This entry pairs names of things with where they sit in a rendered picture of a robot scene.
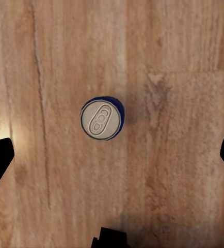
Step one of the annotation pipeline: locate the can of soda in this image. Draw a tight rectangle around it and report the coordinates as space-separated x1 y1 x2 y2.
79 96 125 141

